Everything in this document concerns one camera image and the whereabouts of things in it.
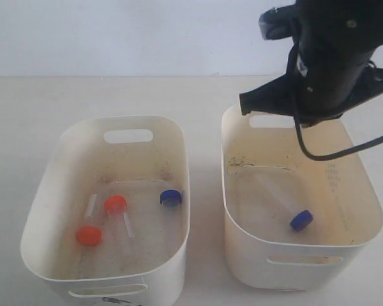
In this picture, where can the clear tube orange cap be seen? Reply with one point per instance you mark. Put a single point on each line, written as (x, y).
(90, 231)
(120, 227)

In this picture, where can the clear tube front blue cap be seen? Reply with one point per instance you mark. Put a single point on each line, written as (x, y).
(299, 218)

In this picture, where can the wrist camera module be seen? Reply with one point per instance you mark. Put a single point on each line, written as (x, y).
(276, 23)

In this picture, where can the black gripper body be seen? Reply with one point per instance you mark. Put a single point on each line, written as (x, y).
(322, 81)

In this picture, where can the clear tube blue cap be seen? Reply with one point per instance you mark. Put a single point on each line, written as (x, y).
(171, 198)
(299, 218)

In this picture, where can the white plastic bin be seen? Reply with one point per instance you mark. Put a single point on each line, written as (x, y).
(137, 157)
(261, 248)

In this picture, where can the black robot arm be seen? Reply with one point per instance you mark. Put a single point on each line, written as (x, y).
(355, 21)

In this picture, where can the clear tube front orange cap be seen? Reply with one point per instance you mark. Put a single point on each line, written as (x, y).
(90, 231)

